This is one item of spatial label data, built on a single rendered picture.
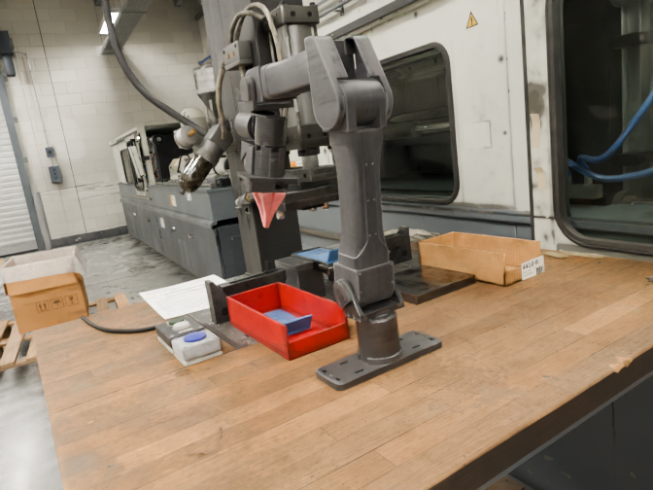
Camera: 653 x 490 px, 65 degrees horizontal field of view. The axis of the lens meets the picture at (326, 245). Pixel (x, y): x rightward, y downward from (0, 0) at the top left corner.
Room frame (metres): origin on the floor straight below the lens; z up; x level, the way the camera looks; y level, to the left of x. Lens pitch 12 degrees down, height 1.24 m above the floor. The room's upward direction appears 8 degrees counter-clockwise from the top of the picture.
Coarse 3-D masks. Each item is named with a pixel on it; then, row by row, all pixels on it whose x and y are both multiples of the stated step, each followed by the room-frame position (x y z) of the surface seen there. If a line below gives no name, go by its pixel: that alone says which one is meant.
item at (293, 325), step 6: (270, 312) 1.00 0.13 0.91; (276, 312) 0.99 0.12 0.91; (282, 312) 0.99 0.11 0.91; (282, 318) 0.95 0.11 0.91; (288, 318) 0.95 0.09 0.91; (294, 318) 0.94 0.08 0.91; (300, 318) 0.87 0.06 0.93; (306, 318) 0.87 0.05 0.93; (288, 324) 0.85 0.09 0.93; (294, 324) 0.86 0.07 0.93; (300, 324) 0.87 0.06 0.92; (306, 324) 0.88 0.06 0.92; (288, 330) 0.86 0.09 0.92; (294, 330) 0.87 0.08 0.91; (300, 330) 0.88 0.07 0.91
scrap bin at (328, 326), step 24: (264, 288) 1.02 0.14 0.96; (288, 288) 0.99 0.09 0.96; (240, 312) 0.92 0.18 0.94; (264, 312) 1.01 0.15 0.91; (288, 312) 0.99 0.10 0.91; (312, 312) 0.92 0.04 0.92; (336, 312) 0.84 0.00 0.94; (264, 336) 0.84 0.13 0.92; (288, 336) 0.77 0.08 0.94; (312, 336) 0.79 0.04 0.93; (336, 336) 0.81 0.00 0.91
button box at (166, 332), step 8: (88, 320) 1.11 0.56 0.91; (184, 320) 0.95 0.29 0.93; (192, 320) 0.95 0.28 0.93; (96, 328) 1.06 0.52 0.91; (104, 328) 1.04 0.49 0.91; (144, 328) 1.00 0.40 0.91; (152, 328) 1.00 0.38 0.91; (160, 328) 0.93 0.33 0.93; (168, 328) 0.92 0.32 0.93; (184, 328) 0.90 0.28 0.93; (192, 328) 0.90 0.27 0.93; (200, 328) 0.90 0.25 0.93; (160, 336) 0.92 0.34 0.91; (168, 336) 0.87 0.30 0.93; (176, 336) 0.87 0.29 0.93; (168, 344) 0.88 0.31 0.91
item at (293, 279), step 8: (288, 272) 1.09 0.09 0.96; (296, 272) 1.05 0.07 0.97; (304, 272) 1.06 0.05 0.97; (312, 272) 1.07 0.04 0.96; (320, 272) 1.08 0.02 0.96; (288, 280) 1.09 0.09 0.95; (296, 280) 1.06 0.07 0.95; (304, 280) 1.06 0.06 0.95; (312, 280) 1.07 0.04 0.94; (320, 280) 1.08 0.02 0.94; (328, 280) 1.20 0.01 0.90; (296, 288) 1.06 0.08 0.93; (304, 288) 1.06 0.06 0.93; (312, 288) 1.07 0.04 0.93; (320, 288) 1.08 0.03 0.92; (320, 296) 1.08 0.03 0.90
